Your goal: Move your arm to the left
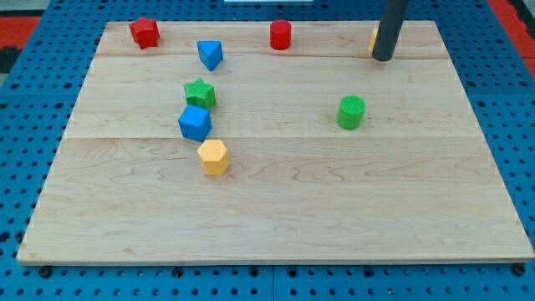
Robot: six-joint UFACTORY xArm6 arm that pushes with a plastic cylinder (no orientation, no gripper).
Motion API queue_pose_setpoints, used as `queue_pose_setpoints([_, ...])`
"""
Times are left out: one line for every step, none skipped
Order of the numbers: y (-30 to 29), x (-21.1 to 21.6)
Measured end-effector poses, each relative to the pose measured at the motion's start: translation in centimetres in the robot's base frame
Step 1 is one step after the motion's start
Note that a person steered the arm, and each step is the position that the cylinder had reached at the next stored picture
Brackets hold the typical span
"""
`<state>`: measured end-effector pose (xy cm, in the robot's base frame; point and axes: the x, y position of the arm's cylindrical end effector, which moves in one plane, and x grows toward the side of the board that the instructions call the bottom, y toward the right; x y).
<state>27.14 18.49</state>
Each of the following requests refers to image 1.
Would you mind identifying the yellow block behind rod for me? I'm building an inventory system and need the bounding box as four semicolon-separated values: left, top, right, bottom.
368;28;378;57

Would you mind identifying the blue triangular prism block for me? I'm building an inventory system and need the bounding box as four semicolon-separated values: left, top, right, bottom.
197;40;223;72

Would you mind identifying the yellow hexagon block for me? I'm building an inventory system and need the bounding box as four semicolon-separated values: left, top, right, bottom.
197;140;230;176

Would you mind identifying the red star block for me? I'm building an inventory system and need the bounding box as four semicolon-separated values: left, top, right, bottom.
129;17;160;49

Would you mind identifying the green cylinder block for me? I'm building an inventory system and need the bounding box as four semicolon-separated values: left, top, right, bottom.
336;94;366;130

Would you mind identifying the light wooden board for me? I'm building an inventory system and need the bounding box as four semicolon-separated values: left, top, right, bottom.
18;21;534;266

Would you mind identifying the red cylinder block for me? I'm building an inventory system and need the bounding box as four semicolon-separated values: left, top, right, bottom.
269;19;292;50

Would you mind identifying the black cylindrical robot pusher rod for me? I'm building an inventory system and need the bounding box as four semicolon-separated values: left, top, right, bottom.
371;0;409;62

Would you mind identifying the blue cube block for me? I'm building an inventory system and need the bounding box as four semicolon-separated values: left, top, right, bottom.
178;105;211;142

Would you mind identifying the green star block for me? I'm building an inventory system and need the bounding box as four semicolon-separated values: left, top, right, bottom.
183;78;217;109

